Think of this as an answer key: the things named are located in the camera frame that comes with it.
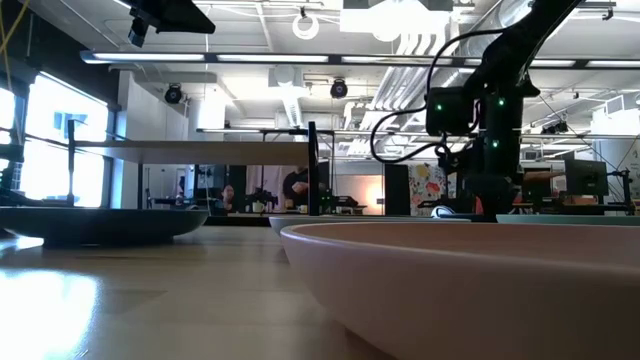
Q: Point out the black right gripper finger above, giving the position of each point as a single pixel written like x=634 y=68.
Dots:
x=460 y=187
x=500 y=195

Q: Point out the sage green plate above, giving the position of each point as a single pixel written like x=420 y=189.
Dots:
x=565 y=219

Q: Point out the pink plate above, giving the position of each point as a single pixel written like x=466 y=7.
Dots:
x=450 y=300

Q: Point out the cream white plate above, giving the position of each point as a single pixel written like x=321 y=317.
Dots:
x=350 y=219

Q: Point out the dark green plate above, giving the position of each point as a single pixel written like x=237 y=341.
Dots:
x=100 y=225

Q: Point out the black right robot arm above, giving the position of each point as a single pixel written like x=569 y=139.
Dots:
x=520 y=45

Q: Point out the white round object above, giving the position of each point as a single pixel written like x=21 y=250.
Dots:
x=440 y=212

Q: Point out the floral poster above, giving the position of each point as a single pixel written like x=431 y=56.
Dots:
x=425 y=187

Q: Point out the black track lights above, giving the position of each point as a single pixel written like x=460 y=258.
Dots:
x=555 y=127

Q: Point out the black cabinet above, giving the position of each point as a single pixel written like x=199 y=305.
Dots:
x=397 y=190

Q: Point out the black ceiling spotlight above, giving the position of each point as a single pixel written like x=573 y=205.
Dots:
x=173 y=94
x=339 y=89

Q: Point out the black background monitor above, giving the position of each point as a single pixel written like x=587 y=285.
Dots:
x=586 y=177

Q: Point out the long ceiling light strip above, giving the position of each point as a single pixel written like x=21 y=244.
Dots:
x=270 y=58

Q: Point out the person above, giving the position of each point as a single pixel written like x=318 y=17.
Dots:
x=228 y=197
x=295 y=190

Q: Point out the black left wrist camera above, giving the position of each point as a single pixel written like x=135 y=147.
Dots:
x=138 y=35

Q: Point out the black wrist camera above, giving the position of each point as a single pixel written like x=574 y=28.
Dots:
x=450 y=112
x=138 y=35

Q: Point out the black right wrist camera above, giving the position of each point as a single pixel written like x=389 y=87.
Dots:
x=450 y=112

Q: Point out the silver ventilation duct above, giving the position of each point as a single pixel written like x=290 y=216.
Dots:
x=475 y=49

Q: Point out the black aluminium table frame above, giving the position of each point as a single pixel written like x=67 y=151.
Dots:
x=240 y=220

